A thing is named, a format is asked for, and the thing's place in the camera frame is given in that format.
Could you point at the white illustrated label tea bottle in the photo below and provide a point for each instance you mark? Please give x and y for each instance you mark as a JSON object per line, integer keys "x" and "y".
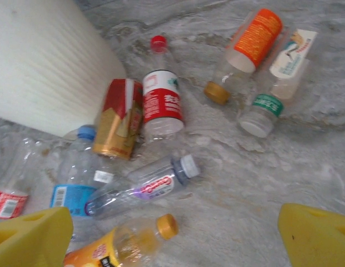
{"x": 294, "y": 53}

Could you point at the red and gold label bottle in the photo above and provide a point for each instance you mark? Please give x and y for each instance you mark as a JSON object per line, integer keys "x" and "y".
{"x": 119, "y": 119}

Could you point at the red cola label bottle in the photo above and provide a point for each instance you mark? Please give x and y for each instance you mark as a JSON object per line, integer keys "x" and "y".
{"x": 8, "y": 203}

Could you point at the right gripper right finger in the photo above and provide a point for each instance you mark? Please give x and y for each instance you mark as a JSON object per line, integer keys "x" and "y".
{"x": 316, "y": 239}

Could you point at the purple label clear bottle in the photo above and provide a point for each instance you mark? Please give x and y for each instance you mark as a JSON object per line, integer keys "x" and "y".
{"x": 155, "y": 187}

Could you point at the white ribbed plastic bin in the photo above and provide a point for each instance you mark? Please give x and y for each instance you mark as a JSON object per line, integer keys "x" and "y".
{"x": 50, "y": 69}

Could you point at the orange juice bottle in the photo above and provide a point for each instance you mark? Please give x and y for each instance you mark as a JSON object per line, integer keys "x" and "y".
{"x": 89, "y": 253}

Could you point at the blue label water bottle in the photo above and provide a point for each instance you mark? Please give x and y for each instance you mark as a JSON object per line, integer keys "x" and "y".
{"x": 72, "y": 194}

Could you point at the orange label bottle gold cap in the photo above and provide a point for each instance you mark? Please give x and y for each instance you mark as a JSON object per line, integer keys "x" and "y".
{"x": 258, "y": 36}

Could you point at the red white label water bottle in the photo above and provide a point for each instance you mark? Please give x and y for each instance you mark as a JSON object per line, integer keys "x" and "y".
{"x": 161, "y": 103}

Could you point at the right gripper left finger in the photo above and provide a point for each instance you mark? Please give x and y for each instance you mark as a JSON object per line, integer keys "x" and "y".
{"x": 30, "y": 239}

